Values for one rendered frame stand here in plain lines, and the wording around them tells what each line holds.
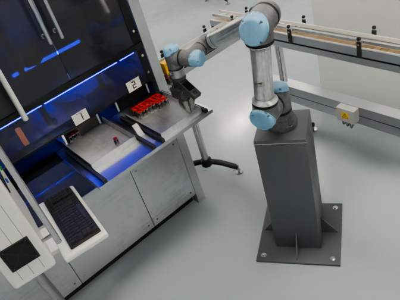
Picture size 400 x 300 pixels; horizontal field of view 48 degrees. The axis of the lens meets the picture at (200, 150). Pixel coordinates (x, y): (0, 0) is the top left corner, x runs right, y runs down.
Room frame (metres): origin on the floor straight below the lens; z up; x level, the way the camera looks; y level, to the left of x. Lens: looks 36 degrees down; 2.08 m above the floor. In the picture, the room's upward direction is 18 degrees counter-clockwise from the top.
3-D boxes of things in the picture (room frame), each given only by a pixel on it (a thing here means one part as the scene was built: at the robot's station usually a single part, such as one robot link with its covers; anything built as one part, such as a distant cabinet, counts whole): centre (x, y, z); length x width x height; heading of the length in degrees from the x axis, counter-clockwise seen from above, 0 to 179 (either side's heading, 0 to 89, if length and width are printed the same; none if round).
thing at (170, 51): (1.95, -0.01, 1.23); 0.09 x 0.08 x 0.11; 51
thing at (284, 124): (1.79, -0.42, 0.84); 0.15 x 0.15 x 0.10
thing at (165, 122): (2.06, 0.13, 0.90); 0.34 x 0.26 x 0.04; 30
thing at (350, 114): (2.10, -0.88, 0.50); 0.12 x 0.05 x 0.09; 30
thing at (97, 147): (1.99, 0.48, 0.90); 0.34 x 0.26 x 0.04; 30
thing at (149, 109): (2.14, 0.17, 0.91); 0.18 x 0.02 x 0.05; 120
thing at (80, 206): (1.59, 0.64, 0.82); 0.40 x 0.14 x 0.02; 23
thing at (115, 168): (2.01, 0.30, 0.87); 0.70 x 0.48 x 0.02; 120
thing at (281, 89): (1.79, -0.41, 0.96); 0.13 x 0.12 x 0.14; 141
